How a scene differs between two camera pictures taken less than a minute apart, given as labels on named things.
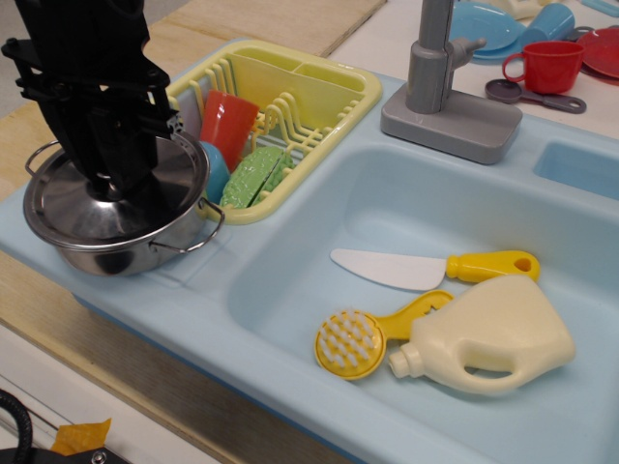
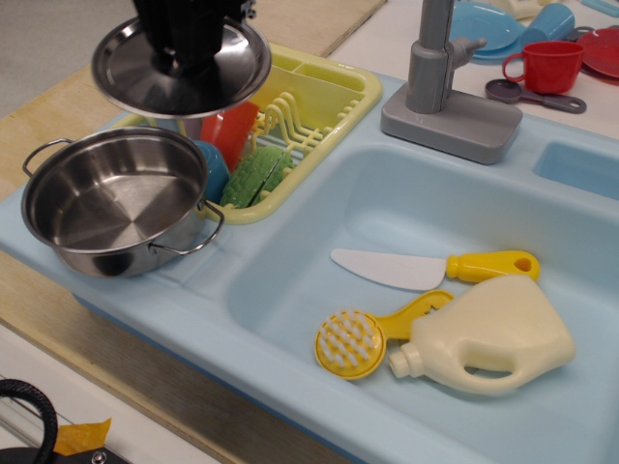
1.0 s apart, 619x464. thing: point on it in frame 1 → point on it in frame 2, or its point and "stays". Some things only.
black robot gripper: x=78 y=55 → x=184 y=35
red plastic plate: x=601 y=49 stays
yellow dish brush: x=351 y=344 stays
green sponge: x=255 y=171 stays
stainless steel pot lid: x=59 y=201 → x=127 y=73
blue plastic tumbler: x=554 y=21 stays
